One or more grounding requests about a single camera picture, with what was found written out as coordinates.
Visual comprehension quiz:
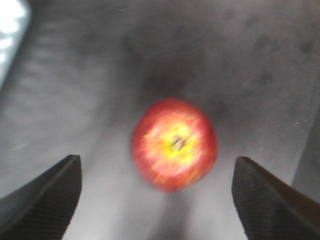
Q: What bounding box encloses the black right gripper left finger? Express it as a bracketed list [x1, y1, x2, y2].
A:
[0, 155, 82, 240]

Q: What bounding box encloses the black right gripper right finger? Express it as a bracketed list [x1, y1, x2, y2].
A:
[231, 157, 320, 240]

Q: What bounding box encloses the red apple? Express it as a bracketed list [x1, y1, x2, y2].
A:
[130, 98, 218, 193]

